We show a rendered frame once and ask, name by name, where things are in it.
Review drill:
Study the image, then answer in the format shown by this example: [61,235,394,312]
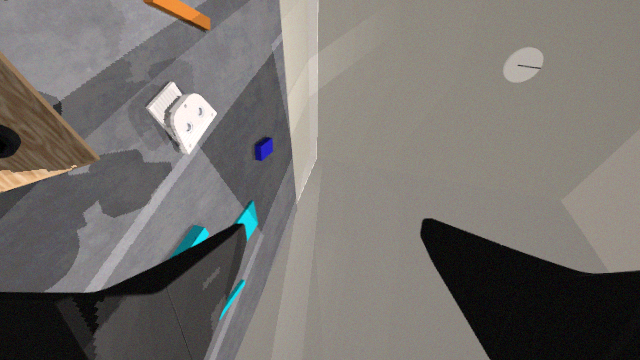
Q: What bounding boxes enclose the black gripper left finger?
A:
[0,224,247,360]

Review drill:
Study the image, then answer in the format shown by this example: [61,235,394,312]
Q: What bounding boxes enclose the blue rectangular block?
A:
[254,137,273,161]

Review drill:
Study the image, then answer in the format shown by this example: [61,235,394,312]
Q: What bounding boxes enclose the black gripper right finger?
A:
[420,218,640,360]

